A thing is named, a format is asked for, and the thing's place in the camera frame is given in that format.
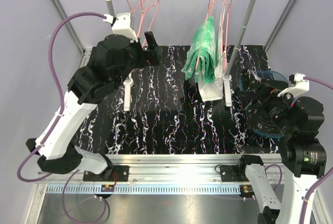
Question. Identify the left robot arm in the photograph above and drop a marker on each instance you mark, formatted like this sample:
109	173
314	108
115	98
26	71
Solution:
111	62

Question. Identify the green tie-dye trousers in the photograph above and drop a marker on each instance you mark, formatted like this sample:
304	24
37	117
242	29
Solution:
208	60

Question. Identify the aluminium corner post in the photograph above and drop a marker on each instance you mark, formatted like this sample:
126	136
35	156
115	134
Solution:
70	29
282	19

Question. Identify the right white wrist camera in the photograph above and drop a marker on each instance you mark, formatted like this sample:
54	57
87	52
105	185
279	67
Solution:
298	85

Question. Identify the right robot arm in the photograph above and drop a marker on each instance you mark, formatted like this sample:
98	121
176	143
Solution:
273	108

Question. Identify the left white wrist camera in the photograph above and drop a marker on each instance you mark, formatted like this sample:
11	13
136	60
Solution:
122	25

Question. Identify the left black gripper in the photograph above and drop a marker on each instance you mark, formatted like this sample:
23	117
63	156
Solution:
152	55

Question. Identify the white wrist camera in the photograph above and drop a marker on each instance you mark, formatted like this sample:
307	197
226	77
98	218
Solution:
298	85
122	25

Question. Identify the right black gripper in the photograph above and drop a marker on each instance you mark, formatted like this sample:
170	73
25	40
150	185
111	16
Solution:
267	95

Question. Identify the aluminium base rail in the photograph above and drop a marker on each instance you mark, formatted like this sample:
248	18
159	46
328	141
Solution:
183	169

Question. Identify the white slotted cable duct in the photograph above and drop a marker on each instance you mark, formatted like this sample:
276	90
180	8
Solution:
144	189

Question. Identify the right aluminium corner post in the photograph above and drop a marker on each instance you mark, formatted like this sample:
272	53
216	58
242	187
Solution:
282	19

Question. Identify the pink wire hanger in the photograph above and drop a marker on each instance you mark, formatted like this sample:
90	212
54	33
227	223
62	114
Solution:
225	48
135	3
147	20
209	12

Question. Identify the blue plastic basket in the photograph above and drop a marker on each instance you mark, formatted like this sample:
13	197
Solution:
270	74

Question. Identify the left aluminium corner post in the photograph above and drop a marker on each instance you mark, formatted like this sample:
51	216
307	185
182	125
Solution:
70	29

